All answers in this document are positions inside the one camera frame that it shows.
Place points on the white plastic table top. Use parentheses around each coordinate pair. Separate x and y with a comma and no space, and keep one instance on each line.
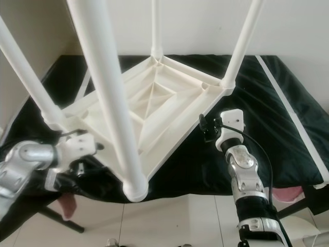
(164,92)

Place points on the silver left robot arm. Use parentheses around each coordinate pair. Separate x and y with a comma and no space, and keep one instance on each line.
(20,164)

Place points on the black table cover sheet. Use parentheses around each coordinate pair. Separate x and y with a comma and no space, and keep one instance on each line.
(211,170)

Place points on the pink plastic object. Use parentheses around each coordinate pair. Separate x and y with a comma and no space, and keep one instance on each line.
(285,194)
(68,206)

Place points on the white tape strip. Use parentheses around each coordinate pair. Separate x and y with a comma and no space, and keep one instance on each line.
(85,82)
(288,108)

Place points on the white round stool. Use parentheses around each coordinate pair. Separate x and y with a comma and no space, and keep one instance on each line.
(308,226)

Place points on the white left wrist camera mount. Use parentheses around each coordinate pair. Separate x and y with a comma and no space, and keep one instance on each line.
(79,149)

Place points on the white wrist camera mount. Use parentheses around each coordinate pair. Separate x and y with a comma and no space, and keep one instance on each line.
(231,121)
(79,149)

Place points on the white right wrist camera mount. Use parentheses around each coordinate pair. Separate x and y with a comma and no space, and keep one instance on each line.
(231,121)

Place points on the black metal table frame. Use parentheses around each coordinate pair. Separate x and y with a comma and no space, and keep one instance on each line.
(61,218)

